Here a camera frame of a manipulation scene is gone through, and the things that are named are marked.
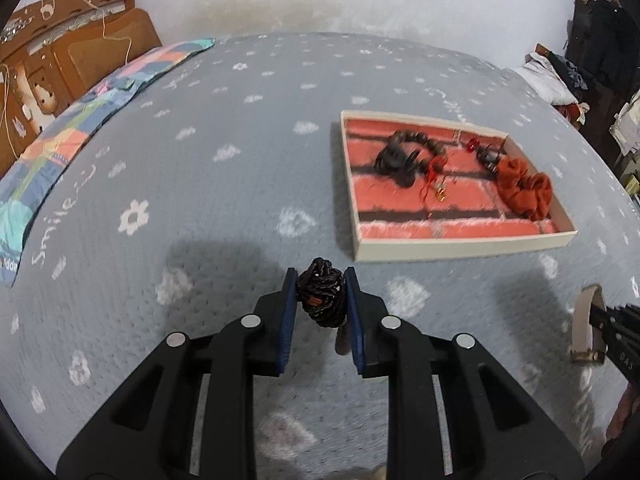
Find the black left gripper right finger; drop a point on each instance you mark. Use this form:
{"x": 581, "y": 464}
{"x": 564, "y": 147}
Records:
{"x": 453, "y": 411}

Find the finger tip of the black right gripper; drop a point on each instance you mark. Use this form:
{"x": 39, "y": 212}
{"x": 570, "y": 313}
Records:
{"x": 618, "y": 328}

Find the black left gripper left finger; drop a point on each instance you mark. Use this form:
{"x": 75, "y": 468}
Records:
{"x": 145, "y": 429}

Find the red velvet scrunchie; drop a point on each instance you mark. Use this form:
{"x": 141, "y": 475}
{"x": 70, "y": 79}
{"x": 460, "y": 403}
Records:
{"x": 527, "y": 195}

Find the black hair tie red beads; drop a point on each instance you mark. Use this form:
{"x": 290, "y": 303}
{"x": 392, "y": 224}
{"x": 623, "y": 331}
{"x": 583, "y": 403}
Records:
{"x": 488, "y": 156}

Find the small black hair claw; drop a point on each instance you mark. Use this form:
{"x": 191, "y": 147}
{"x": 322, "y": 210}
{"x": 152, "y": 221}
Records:
{"x": 320, "y": 289}

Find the red cord wooden pendant charm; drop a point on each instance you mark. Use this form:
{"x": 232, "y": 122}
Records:
{"x": 434, "y": 180}

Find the person's right hand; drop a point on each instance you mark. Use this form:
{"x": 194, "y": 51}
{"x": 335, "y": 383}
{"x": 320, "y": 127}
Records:
{"x": 628, "y": 405}

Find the white pillow with clothes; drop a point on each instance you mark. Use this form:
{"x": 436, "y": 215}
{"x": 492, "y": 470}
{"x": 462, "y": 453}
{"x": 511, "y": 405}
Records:
{"x": 540, "y": 75}

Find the grey cloud-pattern blanket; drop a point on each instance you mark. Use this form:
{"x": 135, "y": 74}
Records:
{"x": 194, "y": 200}

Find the dark hanging clothes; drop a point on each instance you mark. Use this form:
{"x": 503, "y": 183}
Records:
{"x": 604, "y": 45}

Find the colourful patchwork pillow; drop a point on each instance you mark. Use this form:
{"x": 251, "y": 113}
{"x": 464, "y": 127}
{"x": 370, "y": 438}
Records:
{"x": 29, "y": 181}

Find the brown wooden headboard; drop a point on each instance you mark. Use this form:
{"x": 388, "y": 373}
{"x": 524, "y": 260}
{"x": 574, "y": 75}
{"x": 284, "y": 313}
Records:
{"x": 53, "y": 52}

